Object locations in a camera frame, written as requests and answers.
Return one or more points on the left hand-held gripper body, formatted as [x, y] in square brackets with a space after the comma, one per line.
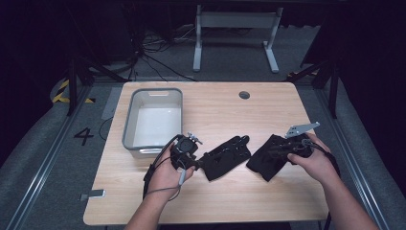
[184, 148]

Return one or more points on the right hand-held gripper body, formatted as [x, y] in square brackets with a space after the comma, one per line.
[300, 140]

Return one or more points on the black glove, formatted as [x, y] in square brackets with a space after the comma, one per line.
[268, 161]
[223, 159]

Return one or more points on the gray plastic bin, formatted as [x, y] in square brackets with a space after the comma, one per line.
[156, 123]

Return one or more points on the person's right hand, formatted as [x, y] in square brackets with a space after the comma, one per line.
[316, 164]

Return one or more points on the person's left hand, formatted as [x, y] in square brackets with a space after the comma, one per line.
[166, 179]

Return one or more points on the black metal stand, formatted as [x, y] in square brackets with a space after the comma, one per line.
[72, 86]
[333, 92]

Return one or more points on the gray table grommet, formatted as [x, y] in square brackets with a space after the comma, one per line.
[244, 95]

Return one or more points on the small metal floor plate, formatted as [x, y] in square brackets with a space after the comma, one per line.
[95, 193]

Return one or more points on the white metal stand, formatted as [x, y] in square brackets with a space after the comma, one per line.
[236, 20]

